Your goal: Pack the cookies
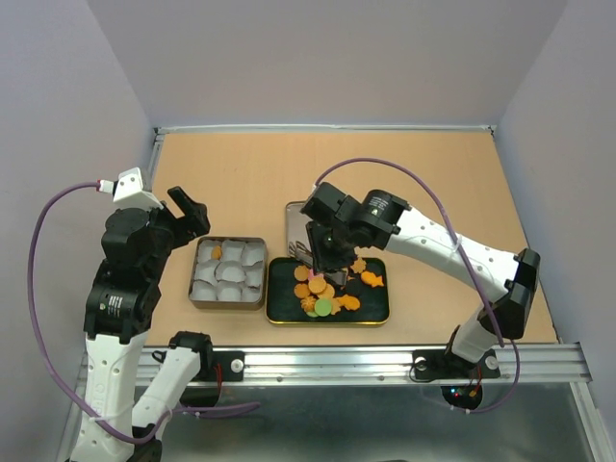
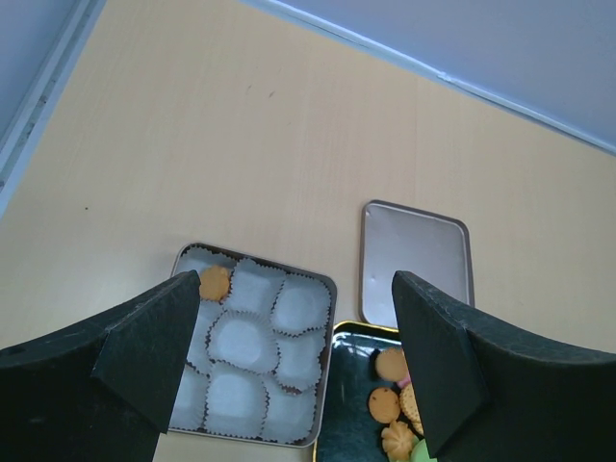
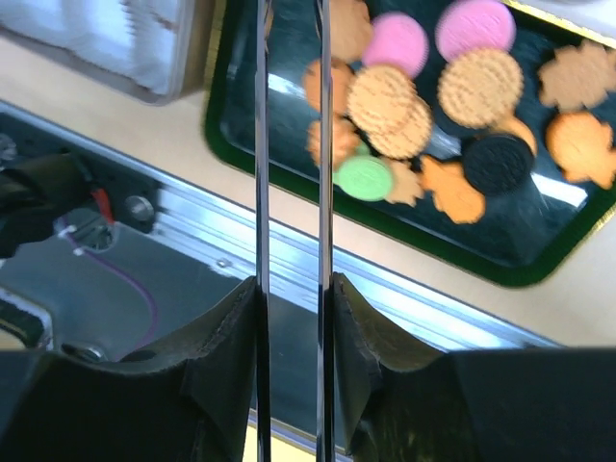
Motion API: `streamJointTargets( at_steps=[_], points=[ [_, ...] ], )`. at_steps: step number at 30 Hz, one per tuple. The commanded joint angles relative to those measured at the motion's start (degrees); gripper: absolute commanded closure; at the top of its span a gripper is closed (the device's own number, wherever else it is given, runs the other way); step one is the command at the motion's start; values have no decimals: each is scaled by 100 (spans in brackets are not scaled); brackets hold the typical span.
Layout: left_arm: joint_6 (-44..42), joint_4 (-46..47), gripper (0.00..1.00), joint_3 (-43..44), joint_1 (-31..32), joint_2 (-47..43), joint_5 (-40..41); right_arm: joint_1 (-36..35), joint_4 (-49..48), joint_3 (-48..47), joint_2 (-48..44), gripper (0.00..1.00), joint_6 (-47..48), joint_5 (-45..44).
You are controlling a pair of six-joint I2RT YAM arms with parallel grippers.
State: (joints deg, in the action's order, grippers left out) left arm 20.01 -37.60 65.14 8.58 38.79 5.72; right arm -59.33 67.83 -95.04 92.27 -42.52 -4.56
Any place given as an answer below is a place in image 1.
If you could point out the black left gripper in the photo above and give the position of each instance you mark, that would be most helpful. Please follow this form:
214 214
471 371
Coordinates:
195 221

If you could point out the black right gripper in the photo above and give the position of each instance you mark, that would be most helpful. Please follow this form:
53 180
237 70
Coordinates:
323 259

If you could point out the silver metal tongs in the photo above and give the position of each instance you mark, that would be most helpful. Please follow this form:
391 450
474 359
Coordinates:
300 252

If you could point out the plain round orange cookie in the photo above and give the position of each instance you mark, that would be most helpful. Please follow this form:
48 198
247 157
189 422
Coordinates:
216 252

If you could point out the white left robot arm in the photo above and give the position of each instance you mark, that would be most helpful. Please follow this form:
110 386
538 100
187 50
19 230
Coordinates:
137 242

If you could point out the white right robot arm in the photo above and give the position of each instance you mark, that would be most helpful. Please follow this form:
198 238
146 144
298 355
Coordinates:
508 280

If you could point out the leaf-shaped orange cookie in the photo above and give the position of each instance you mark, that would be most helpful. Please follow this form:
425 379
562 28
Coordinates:
359 265

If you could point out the chocolate chip round cookie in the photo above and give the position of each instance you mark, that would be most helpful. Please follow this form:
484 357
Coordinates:
302 273

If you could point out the brown tin lid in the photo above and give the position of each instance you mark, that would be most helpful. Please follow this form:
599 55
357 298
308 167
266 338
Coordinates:
295 223

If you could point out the large fish-shaped cookie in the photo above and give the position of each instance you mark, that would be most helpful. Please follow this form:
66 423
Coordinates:
372 279

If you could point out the black gold-rimmed tray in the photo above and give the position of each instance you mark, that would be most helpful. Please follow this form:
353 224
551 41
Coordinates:
284 307

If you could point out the green round cookie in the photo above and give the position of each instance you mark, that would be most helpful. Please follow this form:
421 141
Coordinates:
323 307

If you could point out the swirl flower cookie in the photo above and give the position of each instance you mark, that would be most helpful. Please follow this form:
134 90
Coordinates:
308 304

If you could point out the brown cookie tin box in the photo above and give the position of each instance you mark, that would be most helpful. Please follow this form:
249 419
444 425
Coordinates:
236 281

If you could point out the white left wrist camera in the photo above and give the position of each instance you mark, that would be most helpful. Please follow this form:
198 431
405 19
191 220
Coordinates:
130 191

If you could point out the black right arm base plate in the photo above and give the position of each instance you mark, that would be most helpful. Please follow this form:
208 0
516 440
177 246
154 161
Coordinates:
439 364

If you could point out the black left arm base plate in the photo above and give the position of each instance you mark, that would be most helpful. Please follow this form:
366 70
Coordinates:
222 366

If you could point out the aluminium front rail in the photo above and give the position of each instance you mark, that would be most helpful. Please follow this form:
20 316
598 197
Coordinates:
392 365

